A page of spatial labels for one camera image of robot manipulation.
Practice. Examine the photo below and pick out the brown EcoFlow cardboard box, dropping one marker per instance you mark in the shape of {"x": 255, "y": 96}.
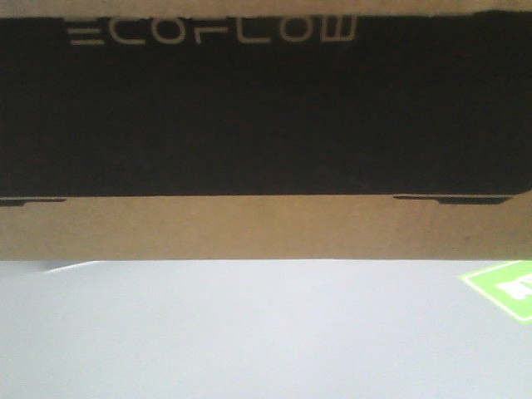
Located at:
{"x": 265, "y": 130}

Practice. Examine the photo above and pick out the green white sticker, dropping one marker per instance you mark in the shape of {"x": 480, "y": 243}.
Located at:
{"x": 507, "y": 285}

